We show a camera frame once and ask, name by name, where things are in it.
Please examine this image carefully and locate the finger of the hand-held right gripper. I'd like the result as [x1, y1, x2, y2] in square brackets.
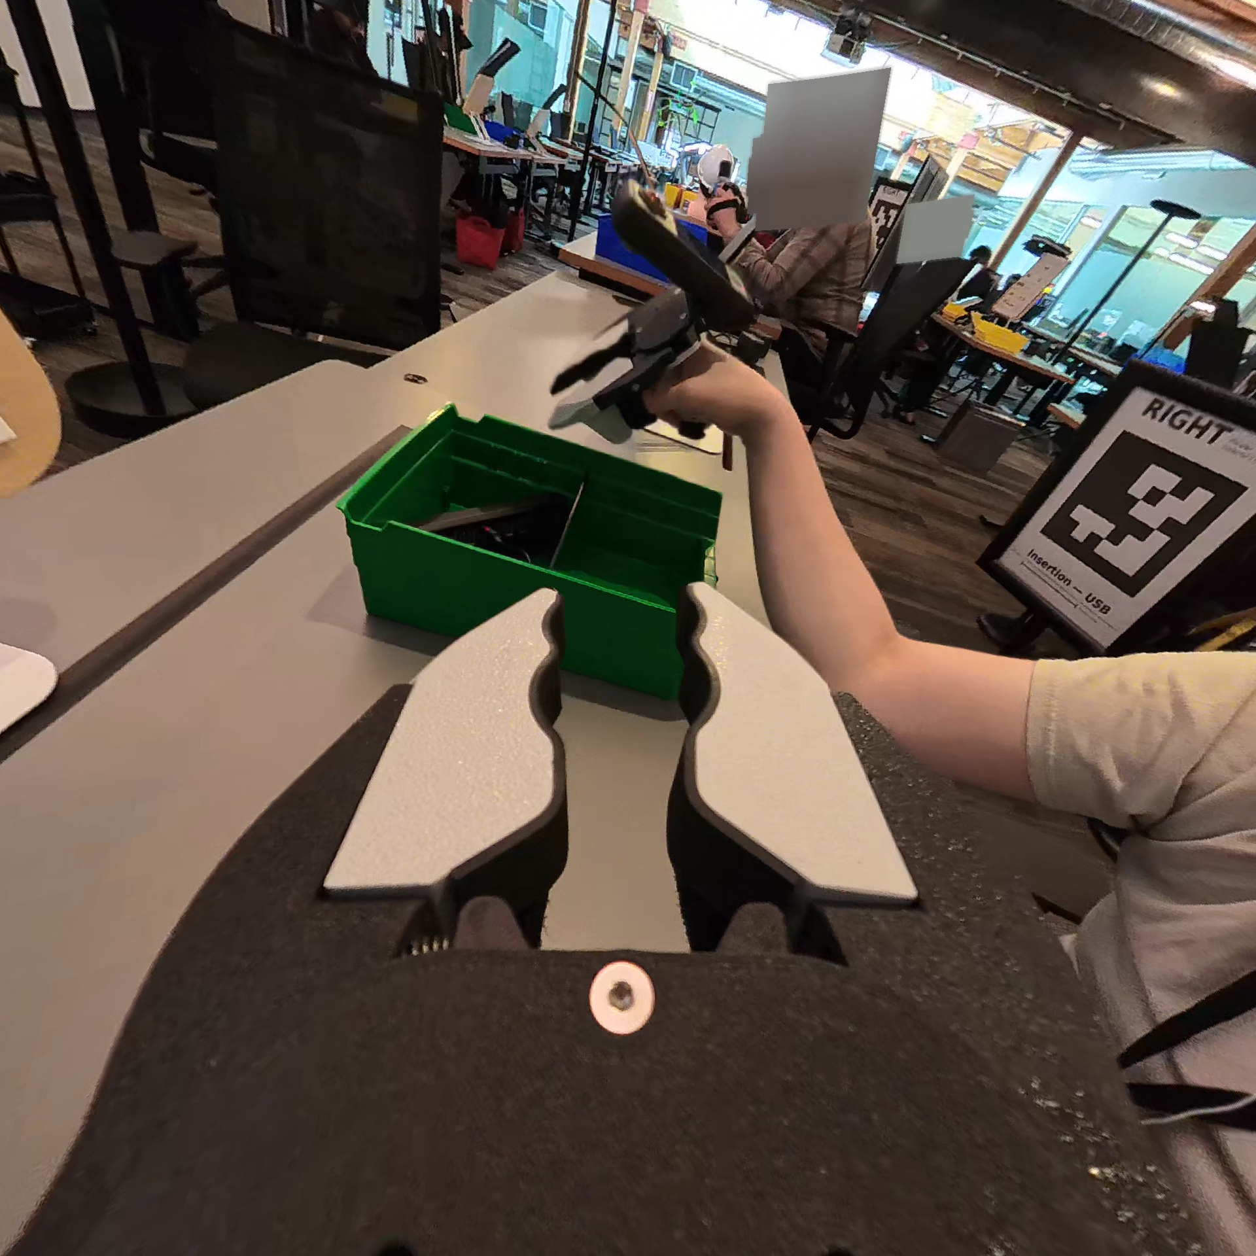
[546, 387, 635, 445]
[549, 312, 639, 396]

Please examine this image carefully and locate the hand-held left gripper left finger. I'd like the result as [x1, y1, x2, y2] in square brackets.
[322, 585, 573, 943]

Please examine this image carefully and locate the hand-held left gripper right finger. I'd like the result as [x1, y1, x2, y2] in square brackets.
[667, 579, 922, 943]

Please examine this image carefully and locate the dark grey usb hub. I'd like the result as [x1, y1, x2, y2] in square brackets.
[418, 493, 581, 565]

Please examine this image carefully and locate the green plastic bin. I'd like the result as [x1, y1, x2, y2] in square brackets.
[336, 402, 726, 702]

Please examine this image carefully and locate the person's right forearm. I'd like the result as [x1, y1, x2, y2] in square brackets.
[724, 397, 1044, 817]

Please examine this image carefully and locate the person's right hand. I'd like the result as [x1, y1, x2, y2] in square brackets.
[641, 351, 792, 442]

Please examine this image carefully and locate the blue container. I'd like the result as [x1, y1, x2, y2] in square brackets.
[591, 210, 711, 285]

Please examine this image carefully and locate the red bag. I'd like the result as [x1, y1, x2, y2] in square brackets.
[454, 207, 528, 271]

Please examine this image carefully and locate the yellow bin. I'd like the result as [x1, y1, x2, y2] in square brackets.
[943, 303, 1034, 357]

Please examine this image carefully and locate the grey bin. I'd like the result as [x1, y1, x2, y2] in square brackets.
[937, 397, 1025, 478]

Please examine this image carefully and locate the person's beige clothing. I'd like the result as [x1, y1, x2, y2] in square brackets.
[1026, 650, 1256, 1256]

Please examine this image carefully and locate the framed marker sign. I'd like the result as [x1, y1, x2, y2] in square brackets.
[978, 357, 1256, 656]

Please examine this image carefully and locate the white metal stand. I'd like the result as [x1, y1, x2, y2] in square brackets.
[0, 639, 59, 735]

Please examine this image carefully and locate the instruction sheet on stand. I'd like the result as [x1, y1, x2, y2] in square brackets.
[0, 307, 63, 497]

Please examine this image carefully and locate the black lanyard strap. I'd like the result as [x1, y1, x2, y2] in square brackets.
[1118, 988, 1256, 1125]

